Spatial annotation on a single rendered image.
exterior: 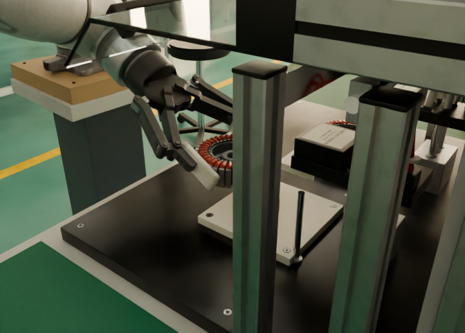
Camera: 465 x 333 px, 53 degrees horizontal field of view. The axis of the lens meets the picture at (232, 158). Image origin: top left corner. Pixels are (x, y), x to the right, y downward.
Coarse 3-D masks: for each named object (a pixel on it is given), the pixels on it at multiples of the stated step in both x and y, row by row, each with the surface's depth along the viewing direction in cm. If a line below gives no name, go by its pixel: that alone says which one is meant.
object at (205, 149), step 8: (216, 136) 69; (224, 136) 70; (200, 144) 68; (208, 144) 68; (216, 144) 68; (224, 144) 69; (200, 152) 65; (208, 152) 66; (216, 152) 68; (224, 152) 67; (208, 160) 63; (216, 160) 63; (224, 160) 66; (216, 168) 62; (224, 168) 62; (224, 176) 62; (216, 184) 63; (224, 184) 63
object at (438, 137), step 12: (396, 84) 71; (420, 108) 69; (456, 108) 69; (420, 120) 69; (432, 120) 68; (444, 120) 67; (456, 120) 66; (432, 132) 70; (444, 132) 73; (432, 144) 70; (432, 156) 71
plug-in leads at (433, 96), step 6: (432, 96) 68; (438, 96) 71; (450, 96) 67; (456, 96) 69; (426, 102) 68; (432, 102) 68; (444, 102) 68; (450, 102) 67; (456, 102) 69; (426, 108) 68; (432, 108) 69; (444, 108) 68; (450, 108) 68
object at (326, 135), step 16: (320, 128) 57; (336, 128) 57; (304, 144) 54; (320, 144) 53; (336, 144) 53; (352, 144) 53; (288, 160) 58; (304, 160) 54; (320, 160) 53; (336, 160) 52; (304, 176) 56; (320, 176) 54; (336, 176) 52; (416, 192) 48
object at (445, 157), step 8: (424, 144) 75; (416, 152) 72; (424, 152) 72; (440, 152) 72; (448, 152) 72; (456, 152) 74; (424, 160) 70; (432, 160) 70; (440, 160) 70; (448, 160) 70; (432, 168) 70; (440, 168) 69; (448, 168) 72; (432, 176) 71; (440, 176) 70; (448, 176) 75; (432, 184) 71; (440, 184) 71; (432, 192) 72
